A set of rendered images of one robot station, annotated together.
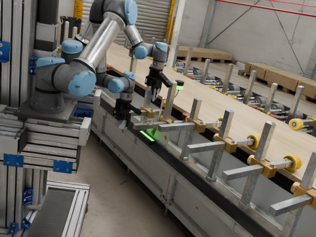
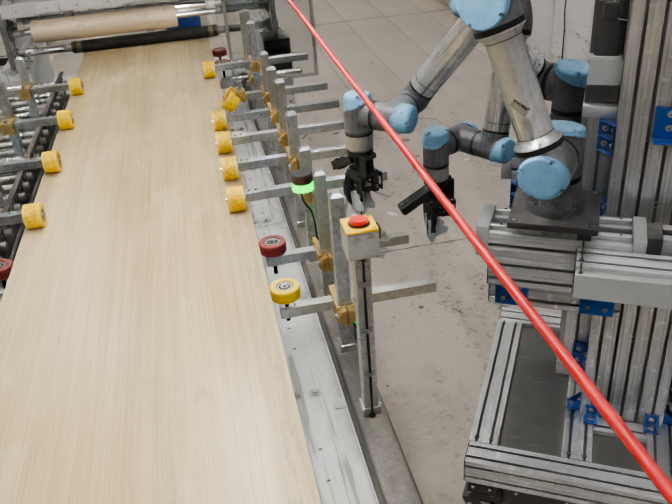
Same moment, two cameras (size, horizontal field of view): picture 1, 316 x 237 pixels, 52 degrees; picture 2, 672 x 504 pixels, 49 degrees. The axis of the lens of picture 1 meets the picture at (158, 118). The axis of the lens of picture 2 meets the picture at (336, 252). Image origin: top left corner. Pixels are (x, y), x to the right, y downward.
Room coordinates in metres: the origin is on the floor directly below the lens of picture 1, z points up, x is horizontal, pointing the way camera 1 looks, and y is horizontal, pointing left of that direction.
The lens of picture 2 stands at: (3.67, 0.86, 1.96)
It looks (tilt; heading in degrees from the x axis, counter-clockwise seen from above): 30 degrees down; 208
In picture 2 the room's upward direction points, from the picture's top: 5 degrees counter-clockwise
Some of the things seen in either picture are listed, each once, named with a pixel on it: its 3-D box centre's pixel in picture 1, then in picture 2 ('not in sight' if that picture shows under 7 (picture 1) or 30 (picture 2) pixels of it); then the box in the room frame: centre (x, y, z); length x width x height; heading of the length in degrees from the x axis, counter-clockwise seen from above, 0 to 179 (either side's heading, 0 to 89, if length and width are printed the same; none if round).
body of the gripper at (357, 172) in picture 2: (154, 77); (362, 169); (2.00, 0.07, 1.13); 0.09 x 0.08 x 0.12; 58
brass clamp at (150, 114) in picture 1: (146, 111); (342, 304); (2.21, 0.09, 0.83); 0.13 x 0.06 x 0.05; 38
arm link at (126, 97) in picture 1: (126, 95); (435, 171); (1.78, 0.20, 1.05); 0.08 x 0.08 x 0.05
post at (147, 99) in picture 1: (147, 96); (341, 275); (2.23, 0.10, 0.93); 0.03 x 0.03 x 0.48; 38
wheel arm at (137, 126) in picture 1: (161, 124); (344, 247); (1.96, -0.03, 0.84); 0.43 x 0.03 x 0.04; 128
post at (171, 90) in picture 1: (166, 115); (324, 245); (2.03, -0.05, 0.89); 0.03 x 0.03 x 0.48; 38
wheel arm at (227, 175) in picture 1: (262, 167); (288, 131); (1.39, -0.52, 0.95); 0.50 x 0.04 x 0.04; 128
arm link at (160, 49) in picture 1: (160, 51); (358, 113); (2.00, 0.07, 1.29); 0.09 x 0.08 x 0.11; 89
